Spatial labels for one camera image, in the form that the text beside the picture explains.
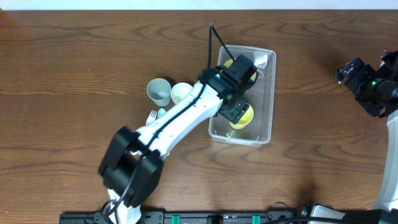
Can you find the yellow cup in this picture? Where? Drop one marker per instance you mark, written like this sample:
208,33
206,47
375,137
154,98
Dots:
245,119

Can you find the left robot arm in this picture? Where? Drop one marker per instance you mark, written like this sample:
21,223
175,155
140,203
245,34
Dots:
133,163

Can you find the clear plastic container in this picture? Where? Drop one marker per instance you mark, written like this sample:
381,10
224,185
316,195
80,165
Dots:
260,97

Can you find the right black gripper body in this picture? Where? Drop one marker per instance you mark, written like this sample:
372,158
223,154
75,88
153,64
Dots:
347,74

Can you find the yellow bowl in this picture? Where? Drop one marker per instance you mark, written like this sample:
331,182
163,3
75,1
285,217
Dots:
230,61

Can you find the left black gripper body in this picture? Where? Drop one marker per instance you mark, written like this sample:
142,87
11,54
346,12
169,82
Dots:
236,110

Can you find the white cup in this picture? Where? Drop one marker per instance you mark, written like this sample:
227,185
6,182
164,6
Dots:
180,91

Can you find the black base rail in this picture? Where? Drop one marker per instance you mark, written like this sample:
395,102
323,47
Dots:
182,218

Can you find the grey cup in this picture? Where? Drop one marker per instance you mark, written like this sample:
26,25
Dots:
159,91

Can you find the light blue plastic spoon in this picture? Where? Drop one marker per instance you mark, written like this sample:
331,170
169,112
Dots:
161,112

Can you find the white plastic fork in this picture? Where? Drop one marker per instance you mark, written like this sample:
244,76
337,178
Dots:
152,117

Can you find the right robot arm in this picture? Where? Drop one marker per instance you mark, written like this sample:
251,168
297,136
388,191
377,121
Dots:
385,207

